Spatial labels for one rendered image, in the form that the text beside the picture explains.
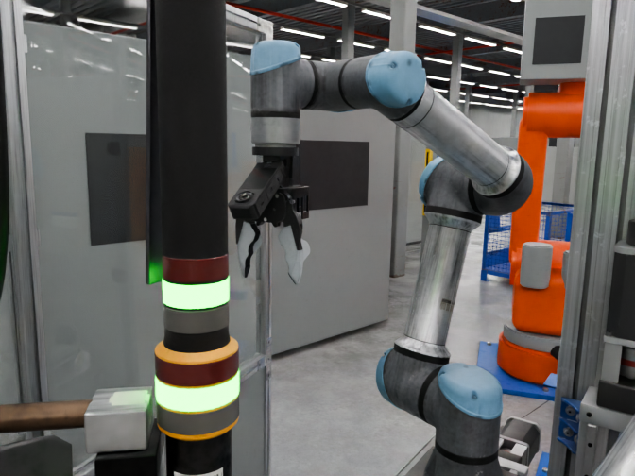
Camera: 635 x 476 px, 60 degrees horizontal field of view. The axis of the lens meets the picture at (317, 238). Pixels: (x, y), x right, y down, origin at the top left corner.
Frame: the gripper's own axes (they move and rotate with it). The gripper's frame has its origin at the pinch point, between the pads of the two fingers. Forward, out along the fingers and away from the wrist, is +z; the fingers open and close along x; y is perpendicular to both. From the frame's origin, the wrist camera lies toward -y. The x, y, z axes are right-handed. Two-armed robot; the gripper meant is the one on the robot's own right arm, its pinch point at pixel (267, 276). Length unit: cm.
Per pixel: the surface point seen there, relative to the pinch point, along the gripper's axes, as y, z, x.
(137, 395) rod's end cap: -52, -7, -23
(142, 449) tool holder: -53, -5, -24
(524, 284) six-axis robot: 328, 73, -17
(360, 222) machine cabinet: 374, 45, 124
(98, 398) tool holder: -53, -7, -21
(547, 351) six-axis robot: 329, 120, -35
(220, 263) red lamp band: -51, -14, -27
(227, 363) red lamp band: -51, -9, -27
